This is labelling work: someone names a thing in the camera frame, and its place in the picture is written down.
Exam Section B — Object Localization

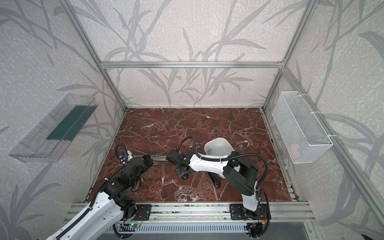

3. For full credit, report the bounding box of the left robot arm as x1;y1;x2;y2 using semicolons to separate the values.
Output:
48;155;154;240

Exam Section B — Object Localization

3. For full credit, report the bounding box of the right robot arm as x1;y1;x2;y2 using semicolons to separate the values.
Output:
166;149;269;212

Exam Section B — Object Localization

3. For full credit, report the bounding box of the white plastic tray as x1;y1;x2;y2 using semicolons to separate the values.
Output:
204;138;234;159

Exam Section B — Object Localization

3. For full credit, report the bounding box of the green circuit board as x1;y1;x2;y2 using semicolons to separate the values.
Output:
121;223;142;231

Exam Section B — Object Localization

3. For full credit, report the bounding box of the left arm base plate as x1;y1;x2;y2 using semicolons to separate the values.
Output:
124;204;152;222

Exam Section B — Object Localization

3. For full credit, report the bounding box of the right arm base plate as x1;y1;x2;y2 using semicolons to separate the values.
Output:
229;203;271;221

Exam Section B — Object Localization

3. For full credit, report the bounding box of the clear plastic wall bin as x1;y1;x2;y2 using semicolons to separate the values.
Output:
9;94;98;163

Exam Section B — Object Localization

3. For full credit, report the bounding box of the aluminium front rail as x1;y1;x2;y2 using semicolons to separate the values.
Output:
62;201;316;225

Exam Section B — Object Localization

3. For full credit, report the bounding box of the white wire mesh basket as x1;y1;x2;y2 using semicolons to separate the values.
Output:
272;91;334;164

